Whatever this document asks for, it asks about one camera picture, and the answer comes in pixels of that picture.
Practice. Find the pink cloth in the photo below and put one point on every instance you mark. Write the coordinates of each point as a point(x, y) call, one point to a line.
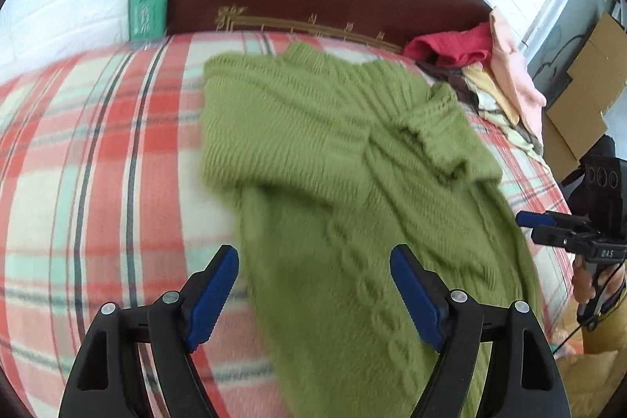
point(512, 75)

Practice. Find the brown cardboard sheet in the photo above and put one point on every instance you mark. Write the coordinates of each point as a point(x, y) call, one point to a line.
point(588, 95)

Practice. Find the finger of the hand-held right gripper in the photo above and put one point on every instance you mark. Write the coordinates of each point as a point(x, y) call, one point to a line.
point(551, 236)
point(531, 219)

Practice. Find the pale yellow checked cloth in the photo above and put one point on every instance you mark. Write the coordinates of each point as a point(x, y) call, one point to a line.
point(490, 102)

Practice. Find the dark brown cloth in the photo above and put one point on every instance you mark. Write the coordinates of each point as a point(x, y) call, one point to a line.
point(455, 80)

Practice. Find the person's right hand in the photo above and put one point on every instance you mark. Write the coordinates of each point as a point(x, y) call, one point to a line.
point(583, 281)

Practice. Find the green knit sweater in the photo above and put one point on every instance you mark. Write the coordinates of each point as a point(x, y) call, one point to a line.
point(318, 153)

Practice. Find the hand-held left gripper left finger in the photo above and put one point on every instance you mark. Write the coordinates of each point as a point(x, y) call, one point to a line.
point(213, 295)

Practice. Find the red plaid blanket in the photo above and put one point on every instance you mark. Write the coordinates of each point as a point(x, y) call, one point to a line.
point(98, 153)

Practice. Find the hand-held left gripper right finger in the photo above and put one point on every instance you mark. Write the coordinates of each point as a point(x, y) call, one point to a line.
point(416, 295)

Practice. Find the red cloth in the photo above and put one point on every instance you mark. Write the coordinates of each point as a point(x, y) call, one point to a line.
point(455, 43)

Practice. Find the person's mustard trousers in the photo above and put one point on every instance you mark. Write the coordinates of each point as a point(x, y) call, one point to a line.
point(602, 379)

